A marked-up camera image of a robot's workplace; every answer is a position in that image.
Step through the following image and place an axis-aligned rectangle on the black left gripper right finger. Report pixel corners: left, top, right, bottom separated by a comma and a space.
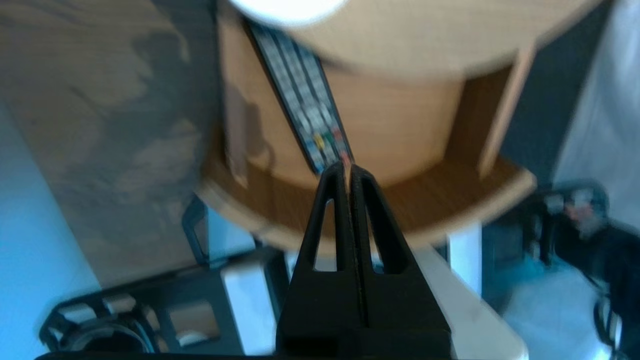
349, 164, 453, 351

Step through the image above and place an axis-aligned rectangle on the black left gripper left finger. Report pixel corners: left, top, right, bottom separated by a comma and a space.
276, 161, 368, 351

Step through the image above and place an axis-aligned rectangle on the black TV remote control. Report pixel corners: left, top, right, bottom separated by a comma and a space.
244, 19, 357, 177

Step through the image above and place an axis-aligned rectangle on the white round puck speaker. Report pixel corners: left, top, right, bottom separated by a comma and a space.
227, 0, 351, 29

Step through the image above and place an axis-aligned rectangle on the white robot chassis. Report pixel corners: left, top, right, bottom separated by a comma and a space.
39, 192, 531, 360

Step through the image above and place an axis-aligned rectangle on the grey upholstered headboard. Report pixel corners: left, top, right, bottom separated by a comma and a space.
500, 0, 618, 188

